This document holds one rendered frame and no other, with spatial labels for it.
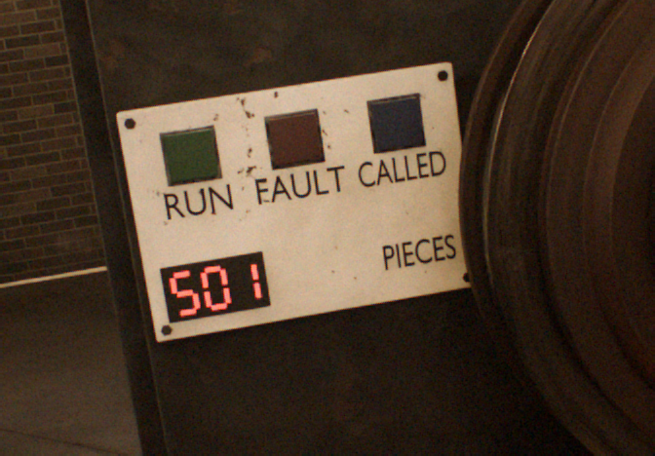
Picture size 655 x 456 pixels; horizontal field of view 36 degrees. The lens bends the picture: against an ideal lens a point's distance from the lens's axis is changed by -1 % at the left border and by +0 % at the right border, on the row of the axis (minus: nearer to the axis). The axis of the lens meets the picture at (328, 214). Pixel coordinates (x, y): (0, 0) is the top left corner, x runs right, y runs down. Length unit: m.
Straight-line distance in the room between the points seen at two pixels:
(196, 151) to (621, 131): 0.31
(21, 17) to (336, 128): 6.08
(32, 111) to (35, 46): 0.41
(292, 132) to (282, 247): 0.09
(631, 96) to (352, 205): 0.24
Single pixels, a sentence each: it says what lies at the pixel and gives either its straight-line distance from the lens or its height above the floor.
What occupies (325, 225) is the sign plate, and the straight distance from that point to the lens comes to 0.80.
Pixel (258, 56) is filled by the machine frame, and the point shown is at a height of 1.27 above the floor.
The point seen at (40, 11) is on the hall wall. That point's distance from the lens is 6.82.
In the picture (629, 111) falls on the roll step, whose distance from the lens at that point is 0.68.
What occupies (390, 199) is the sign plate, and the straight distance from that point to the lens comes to 0.81.
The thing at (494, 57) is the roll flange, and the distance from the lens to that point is 0.75.
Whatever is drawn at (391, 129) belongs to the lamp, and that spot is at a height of 1.20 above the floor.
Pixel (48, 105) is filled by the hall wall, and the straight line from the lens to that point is 6.81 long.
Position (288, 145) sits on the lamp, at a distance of 0.78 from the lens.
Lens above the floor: 1.27
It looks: 10 degrees down
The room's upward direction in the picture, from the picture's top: 8 degrees counter-clockwise
